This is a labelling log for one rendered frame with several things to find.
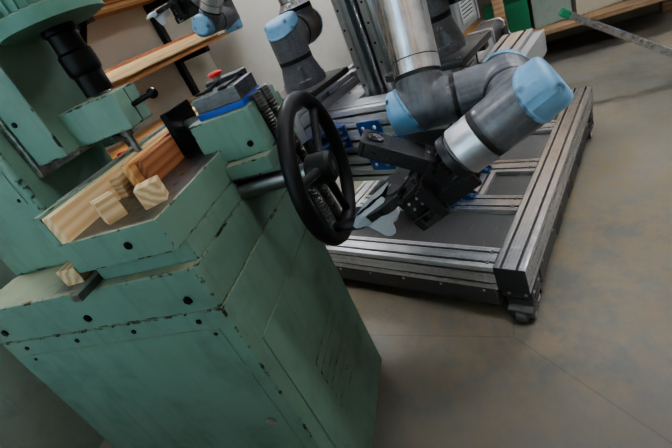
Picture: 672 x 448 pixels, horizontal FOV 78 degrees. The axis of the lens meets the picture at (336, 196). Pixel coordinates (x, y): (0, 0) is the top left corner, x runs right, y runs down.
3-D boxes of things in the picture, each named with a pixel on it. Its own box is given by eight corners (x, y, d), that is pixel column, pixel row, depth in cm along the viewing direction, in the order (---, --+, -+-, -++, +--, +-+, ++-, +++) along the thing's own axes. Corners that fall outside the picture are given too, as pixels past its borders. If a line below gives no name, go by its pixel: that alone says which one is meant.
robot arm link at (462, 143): (465, 127, 52) (463, 103, 59) (438, 150, 55) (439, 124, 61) (505, 165, 54) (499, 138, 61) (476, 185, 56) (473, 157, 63)
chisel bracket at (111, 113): (138, 135, 76) (109, 92, 72) (84, 155, 80) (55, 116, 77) (159, 120, 82) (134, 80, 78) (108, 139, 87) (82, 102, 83)
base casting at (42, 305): (220, 310, 68) (191, 269, 64) (-1, 346, 88) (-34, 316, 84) (293, 177, 105) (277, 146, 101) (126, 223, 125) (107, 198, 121)
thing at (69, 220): (70, 242, 65) (49, 217, 63) (61, 244, 66) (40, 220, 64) (224, 109, 115) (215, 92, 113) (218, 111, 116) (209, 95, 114)
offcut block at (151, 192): (148, 203, 67) (135, 184, 66) (169, 192, 68) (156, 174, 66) (146, 210, 64) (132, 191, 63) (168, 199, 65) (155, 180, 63)
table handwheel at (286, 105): (285, 57, 66) (349, 119, 92) (186, 96, 73) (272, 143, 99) (309, 235, 59) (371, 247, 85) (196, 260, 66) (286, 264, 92)
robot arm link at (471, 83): (451, 61, 67) (452, 84, 58) (526, 37, 63) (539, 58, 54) (463, 106, 70) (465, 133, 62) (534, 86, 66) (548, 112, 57)
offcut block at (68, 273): (85, 281, 76) (73, 267, 74) (67, 286, 77) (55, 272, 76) (100, 265, 80) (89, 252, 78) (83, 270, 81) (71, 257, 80)
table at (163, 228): (228, 240, 59) (207, 205, 56) (78, 275, 69) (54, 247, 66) (319, 99, 109) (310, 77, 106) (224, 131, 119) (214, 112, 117)
